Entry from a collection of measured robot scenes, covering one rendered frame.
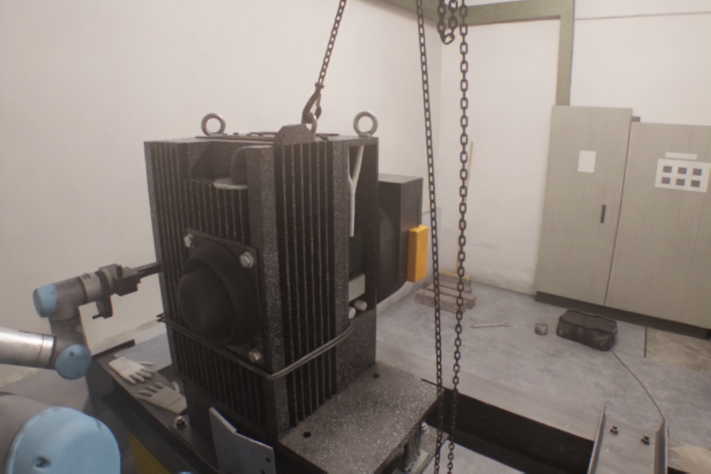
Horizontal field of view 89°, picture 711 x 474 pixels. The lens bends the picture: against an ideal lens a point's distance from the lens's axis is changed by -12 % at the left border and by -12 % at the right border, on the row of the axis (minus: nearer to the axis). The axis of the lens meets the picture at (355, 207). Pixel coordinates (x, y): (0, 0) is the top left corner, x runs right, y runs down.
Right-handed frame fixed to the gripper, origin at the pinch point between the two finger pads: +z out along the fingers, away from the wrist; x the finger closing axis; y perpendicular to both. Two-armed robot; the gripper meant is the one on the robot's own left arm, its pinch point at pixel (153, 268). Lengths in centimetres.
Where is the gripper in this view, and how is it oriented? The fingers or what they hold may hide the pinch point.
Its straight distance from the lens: 128.3
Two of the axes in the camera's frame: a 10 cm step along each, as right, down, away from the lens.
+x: -8.1, -1.3, 5.8
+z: 5.9, -1.8, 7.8
